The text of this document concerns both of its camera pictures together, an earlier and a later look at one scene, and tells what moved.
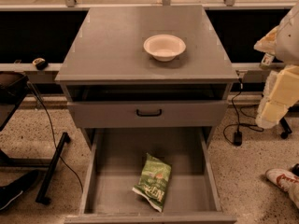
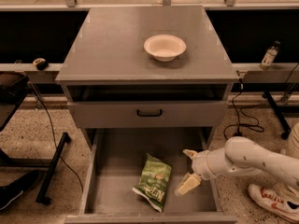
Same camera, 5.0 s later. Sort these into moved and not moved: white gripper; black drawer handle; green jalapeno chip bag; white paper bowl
Moved: white gripper
Not moved: white paper bowl; green jalapeno chip bag; black drawer handle
